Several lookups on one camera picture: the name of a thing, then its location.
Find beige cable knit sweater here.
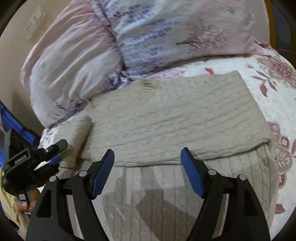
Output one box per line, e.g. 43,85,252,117
40,71,278,240

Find person's left hand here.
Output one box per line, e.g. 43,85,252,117
14,189,41,213

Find pink floral pillow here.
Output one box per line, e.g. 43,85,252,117
20,1,268,127

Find white floral bed sheet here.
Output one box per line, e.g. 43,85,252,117
43,50,295,237

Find wooden bed frame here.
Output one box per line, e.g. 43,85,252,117
264,1,291,57

